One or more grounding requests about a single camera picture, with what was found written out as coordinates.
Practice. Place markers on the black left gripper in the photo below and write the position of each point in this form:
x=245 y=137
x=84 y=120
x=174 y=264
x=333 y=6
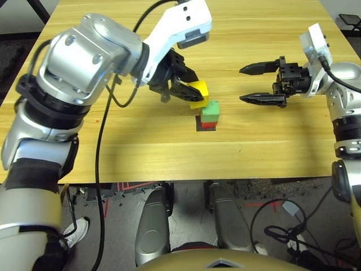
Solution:
x=169 y=70

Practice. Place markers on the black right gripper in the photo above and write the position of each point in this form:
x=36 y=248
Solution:
x=293 y=79

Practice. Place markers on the yellow wooden block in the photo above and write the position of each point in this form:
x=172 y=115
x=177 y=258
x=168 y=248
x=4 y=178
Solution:
x=204 y=90

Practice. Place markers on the green wooden block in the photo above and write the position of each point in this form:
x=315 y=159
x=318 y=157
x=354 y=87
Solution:
x=211 y=113

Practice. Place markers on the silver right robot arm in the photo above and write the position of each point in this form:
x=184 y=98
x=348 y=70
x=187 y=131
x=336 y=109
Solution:
x=345 y=84

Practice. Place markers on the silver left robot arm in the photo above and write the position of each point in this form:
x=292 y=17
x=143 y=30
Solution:
x=84 y=56

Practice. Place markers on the red wooden block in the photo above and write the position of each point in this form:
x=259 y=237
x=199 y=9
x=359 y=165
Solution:
x=208 y=125

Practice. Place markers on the black stool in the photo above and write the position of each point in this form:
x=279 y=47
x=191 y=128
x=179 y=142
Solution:
x=349 y=20

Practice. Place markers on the grey power adapter box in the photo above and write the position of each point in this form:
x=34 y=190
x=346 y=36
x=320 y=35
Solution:
x=290 y=209

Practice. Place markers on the silver robot right leg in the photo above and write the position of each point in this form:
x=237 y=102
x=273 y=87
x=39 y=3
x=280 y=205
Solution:
x=231 y=220

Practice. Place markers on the silver robot leg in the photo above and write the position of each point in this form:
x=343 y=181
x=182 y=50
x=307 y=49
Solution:
x=152 y=226
x=231 y=220

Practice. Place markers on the silver robot left leg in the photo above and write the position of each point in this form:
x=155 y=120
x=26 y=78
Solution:
x=152 y=226

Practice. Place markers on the black foam floor mat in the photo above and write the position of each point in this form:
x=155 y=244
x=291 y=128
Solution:
x=11 y=56

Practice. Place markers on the gold robot torso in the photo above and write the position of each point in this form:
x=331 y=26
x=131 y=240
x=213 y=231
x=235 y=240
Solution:
x=197 y=262

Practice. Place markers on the white sneaker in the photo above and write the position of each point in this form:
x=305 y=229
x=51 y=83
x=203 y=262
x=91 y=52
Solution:
x=79 y=228

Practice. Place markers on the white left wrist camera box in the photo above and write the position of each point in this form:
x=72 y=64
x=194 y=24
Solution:
x=183 y=17

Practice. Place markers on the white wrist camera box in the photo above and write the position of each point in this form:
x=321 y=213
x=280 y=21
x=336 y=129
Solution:
x=316 y=39
x=183 y=17

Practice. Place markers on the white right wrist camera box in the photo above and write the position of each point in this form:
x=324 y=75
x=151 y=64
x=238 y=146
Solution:
x=316 y=39

